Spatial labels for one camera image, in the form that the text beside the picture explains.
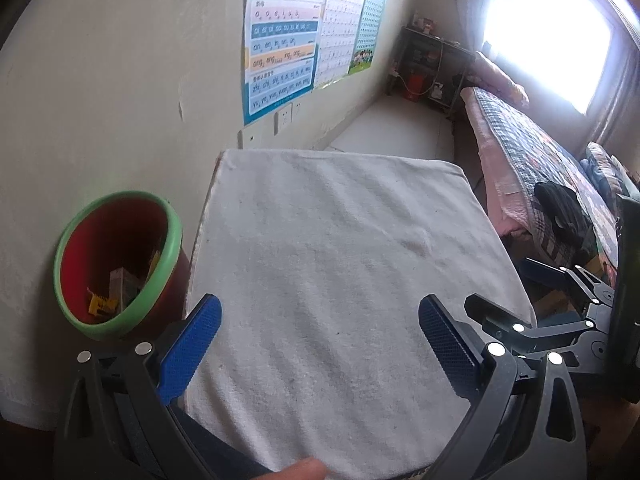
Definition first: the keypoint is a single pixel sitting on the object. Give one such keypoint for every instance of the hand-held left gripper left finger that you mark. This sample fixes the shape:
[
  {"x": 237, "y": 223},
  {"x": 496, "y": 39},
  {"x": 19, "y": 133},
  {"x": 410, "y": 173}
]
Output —
[{"x": 192, "y": 345}]

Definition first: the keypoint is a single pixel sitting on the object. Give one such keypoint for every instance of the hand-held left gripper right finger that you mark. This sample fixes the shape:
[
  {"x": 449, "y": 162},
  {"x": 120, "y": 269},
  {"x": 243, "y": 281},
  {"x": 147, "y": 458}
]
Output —
[{"x": 447, "y": 345}]

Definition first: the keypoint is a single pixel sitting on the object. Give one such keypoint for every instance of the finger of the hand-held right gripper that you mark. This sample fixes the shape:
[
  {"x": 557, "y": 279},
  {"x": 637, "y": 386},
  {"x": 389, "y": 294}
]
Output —
[
  {"x": 492, "y": 317},
  {"x": 550, "y": 272}
]

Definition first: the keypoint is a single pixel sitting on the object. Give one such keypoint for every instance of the yellow box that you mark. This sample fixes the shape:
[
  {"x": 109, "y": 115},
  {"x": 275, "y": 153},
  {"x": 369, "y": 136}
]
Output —
[{"x": 155, "y": 265}]

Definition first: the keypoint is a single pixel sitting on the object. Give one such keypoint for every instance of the grey carton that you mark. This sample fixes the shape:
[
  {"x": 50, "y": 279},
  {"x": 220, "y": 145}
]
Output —
[{"x": 122, "y": 285}]

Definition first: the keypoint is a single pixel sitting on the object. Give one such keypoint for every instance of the small yellow packet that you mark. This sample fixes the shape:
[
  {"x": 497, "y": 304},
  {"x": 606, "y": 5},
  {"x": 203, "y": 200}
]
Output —
[{"x": 102, "y": 304}]

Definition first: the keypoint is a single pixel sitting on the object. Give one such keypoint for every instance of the red bin with green rim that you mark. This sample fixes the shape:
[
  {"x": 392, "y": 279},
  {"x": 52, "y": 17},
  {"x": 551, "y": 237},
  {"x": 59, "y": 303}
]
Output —
[{"x": 100, "y": 240}]

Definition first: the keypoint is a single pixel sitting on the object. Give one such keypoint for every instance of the person's left hand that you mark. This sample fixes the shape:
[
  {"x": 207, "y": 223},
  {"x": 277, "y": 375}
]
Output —
[{"x": 305, "y": 471}]

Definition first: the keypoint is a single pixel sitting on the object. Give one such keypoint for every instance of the black clothing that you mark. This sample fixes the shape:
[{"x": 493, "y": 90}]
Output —
[{"x": 560, "y": 210}]

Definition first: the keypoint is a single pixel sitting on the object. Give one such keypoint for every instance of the pink bed sheet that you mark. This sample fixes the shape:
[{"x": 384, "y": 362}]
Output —
[{"x": 495, "y": 180}]

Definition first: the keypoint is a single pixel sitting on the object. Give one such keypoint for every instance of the blue printed pillow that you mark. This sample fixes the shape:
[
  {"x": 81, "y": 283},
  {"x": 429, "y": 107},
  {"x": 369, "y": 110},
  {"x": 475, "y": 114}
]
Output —
[{"x": 605, "y": 165}]

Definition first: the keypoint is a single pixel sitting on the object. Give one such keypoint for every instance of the plaid quilt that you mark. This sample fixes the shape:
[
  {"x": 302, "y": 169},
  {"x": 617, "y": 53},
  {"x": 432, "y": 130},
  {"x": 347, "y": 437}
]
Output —
[{"x": 525, "y": 150}]

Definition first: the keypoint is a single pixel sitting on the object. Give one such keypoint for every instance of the white towel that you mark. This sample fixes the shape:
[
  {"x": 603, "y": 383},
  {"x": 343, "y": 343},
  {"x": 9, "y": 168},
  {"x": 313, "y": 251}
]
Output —
[{"x": 325, "y": 235}]

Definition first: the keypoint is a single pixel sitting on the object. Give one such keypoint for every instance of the curtain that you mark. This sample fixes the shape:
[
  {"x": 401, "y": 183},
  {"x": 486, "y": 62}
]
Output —
[
  {"x": 617, "y": 90},
  {"x": 472, "y": 0}
]

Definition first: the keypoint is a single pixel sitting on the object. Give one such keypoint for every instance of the dark metal shelf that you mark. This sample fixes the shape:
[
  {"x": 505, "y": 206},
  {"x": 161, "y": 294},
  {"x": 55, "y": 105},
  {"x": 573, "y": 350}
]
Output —
[{"x": 450, "y": 70}]

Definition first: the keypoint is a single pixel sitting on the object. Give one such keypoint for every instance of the red container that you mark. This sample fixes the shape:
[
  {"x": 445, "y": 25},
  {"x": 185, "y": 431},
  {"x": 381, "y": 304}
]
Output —
[{"x": 415, "y": 86}]

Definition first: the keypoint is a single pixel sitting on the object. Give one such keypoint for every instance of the window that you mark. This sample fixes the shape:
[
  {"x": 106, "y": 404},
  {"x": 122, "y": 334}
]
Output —
[{"x": 545, "y": 25}]

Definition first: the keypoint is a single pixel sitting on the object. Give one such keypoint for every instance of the white wall plate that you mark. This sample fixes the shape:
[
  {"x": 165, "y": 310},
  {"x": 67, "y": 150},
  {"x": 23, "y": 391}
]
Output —
[{"x": 248, "y": 138}]

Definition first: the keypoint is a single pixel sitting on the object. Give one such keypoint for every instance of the white wall socket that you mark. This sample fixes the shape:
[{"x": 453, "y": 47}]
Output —
[
  {"x": 283, "y": 120},
  {"x": 297, "y": 111}
]

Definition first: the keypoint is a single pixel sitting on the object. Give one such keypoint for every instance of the green chart wall poster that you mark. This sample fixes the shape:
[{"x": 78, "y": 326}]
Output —
[{"x": 370, "y": 20}]

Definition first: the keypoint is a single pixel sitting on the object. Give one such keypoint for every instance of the blue letter wall poster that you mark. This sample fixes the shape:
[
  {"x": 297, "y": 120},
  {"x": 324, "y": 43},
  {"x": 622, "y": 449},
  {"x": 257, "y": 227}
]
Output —
[{"x": 280, "y": 45}]

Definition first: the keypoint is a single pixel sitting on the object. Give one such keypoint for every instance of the white chart wall poster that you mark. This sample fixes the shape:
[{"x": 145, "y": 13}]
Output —
[{"x": 342, "y": 25}]

